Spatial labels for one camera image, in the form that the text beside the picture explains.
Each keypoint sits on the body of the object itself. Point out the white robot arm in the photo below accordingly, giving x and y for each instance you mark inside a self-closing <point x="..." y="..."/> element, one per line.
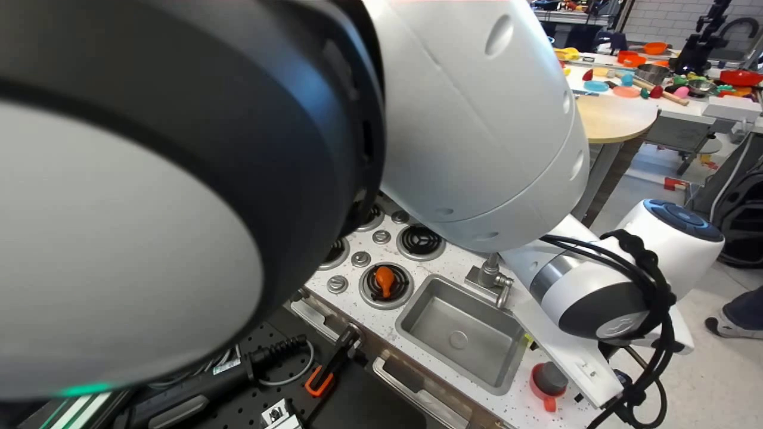
<point x="478" y="119"/>

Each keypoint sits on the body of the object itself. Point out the orange object in bowl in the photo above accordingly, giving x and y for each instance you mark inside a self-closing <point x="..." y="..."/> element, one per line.
<point x="365" y="296"/>

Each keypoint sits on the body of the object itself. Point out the red toy cup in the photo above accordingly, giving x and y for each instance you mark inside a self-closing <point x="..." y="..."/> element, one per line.
<point x="549" y="398"/>

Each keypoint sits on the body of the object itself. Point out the red white floor object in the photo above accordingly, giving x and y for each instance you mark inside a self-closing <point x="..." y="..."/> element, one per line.
<point x="667" y="181"/>

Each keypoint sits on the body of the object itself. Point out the black toy stove burner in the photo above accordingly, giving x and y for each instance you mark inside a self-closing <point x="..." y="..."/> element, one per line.
<point x="419" y="241"/>
<point x="363" y="217"/>
<point x="334" y="253"/>

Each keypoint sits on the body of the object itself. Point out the silver stove knob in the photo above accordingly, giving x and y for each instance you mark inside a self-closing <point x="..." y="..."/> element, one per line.
<point x="383" y="237"/>
<point x="337" y="285"/>
<point x="361" y="259"/>

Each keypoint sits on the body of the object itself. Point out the silver toy faucet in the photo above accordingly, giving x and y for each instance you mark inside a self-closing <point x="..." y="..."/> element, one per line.
<point x="489" y="277"/>

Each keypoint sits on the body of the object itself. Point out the wooden toy kitchen unit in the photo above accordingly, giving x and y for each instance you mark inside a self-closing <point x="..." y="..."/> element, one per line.
<point x="414" y="353"/>

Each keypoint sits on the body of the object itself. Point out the silver toy sink basin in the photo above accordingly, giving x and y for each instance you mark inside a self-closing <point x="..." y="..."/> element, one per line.
<point x="460" y="334"/>

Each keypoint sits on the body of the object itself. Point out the white printed tag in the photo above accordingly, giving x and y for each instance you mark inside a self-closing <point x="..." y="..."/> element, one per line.
<point x="274" y="415"/>

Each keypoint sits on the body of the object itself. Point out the teal toy plate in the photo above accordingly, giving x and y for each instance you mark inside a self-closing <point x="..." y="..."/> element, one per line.
<point x="597" y="86"/>

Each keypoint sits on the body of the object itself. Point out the orange toy bowl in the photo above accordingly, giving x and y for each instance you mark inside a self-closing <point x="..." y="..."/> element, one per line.
<point x="632" y="59"/>

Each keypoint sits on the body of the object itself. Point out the black wheeled base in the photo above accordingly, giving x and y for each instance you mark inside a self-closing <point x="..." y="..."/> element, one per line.
<point x="743" y="222"/>

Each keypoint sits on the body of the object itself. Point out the silver flat bar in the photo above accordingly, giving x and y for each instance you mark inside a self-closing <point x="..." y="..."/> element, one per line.
<point x="75" y="409"/>

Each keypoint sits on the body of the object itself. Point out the red toy bowl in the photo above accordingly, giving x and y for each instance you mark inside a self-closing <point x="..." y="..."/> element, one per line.
<point x="740" y="77"/>

